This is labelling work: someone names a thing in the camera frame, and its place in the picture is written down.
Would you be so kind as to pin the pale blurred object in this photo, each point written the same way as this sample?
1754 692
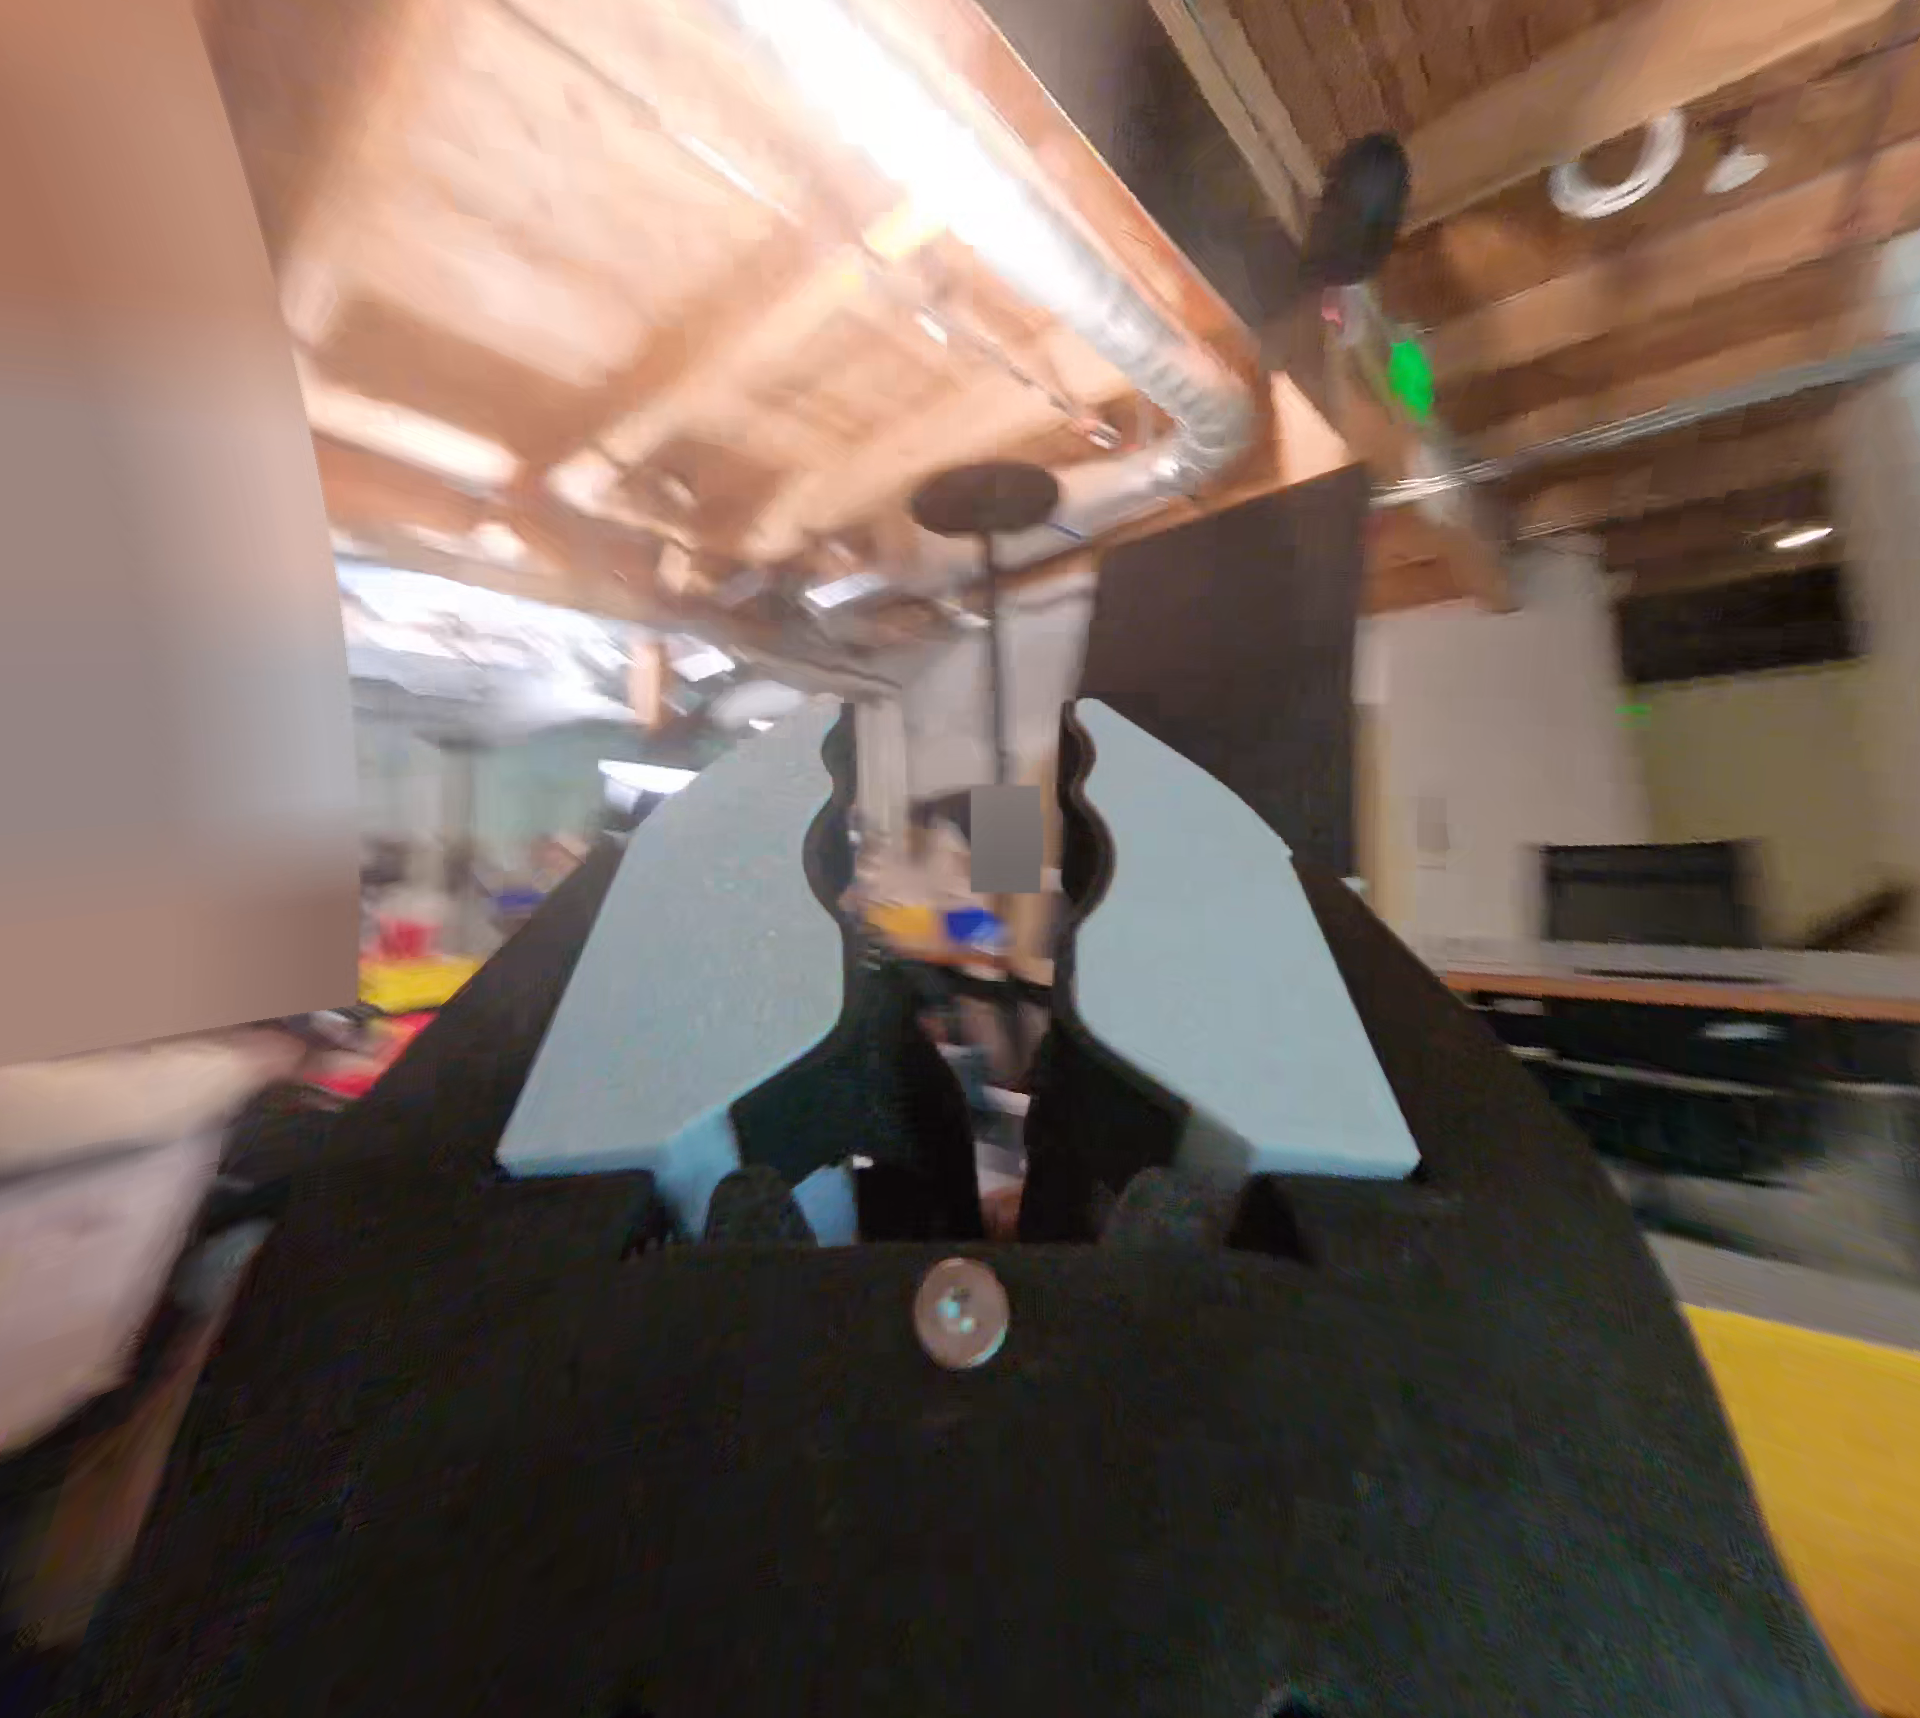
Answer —
106 1227

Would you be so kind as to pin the yellow mat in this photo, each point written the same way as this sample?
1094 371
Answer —
1823 1496

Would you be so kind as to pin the white ceiling spotlight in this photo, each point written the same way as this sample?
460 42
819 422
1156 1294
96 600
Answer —
1736 170

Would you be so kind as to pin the yellow bin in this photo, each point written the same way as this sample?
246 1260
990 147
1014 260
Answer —
405 981

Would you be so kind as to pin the black ceiling speaker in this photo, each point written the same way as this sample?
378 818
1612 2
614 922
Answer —
1355 207

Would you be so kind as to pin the silver ventilation duct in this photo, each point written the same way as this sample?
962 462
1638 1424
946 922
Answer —
962 189

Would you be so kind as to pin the green exit sign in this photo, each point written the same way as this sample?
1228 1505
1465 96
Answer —
1412 376

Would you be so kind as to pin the black screen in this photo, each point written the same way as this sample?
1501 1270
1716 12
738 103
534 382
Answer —
1647 894

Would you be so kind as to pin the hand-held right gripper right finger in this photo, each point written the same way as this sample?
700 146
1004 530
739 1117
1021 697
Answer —
1218 981

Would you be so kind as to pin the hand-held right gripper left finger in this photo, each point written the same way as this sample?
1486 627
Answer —
706 966

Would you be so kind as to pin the long wooden table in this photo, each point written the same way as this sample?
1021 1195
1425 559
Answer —
1698 976

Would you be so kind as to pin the black round ceiling lamp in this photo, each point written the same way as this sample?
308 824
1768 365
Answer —
984 504

